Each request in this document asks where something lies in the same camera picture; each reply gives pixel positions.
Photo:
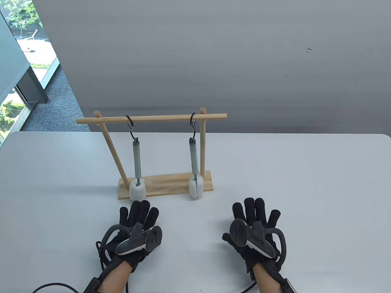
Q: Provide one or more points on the person's right hand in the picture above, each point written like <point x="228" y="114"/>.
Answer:
<point x="255" y="212"/>

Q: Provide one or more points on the person's left hand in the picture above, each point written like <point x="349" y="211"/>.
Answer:
<point x="141" y="213"/>

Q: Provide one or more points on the black metal s-hook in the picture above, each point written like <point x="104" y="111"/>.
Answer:
<point x="128" y="118"/>
<point x="191" y="119"/>

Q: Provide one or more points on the person's left forearm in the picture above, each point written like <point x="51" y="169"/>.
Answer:
<point x="117" y="279"/>

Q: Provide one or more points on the person's right forearm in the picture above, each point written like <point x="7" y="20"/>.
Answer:
<point x="268" y="279"/>

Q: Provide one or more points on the wooden hanging rack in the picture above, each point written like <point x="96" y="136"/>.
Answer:
<point x="165" y="185"/>

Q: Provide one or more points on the black wrist-mounted camera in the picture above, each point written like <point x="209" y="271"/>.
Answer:
<point x="288" y="285"/>
<point x="91" y="285"/>

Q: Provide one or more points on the grey window frame post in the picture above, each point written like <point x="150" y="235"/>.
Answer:
<point x="35" y="88"/>

